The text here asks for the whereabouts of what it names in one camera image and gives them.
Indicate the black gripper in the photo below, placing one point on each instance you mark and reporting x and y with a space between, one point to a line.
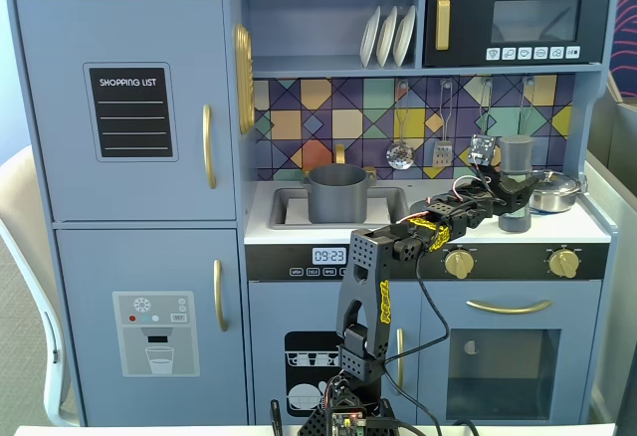
509 192

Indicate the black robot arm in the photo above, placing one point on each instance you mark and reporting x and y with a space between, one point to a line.
370 296

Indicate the blue burner grate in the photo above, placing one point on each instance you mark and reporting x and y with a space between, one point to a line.
540 211

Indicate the steel pot with lid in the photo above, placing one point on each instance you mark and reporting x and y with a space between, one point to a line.
555 192

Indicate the gold stove knob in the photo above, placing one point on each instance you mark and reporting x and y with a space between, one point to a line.
564 263
459 263

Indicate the steel slotted spatula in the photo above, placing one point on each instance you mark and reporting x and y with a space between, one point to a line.
442 154

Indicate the gray cooking pot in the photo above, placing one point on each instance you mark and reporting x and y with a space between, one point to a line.
338 197

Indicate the gold faucet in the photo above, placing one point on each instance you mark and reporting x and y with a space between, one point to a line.
340 153

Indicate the white plate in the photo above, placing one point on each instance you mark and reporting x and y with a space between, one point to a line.
370 38
387 38
404 35

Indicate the robot controller board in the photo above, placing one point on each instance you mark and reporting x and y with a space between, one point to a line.
347 422

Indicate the beige chair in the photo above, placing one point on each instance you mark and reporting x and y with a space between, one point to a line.
30 257

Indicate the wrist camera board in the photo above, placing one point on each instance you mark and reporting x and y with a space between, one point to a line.
483 150

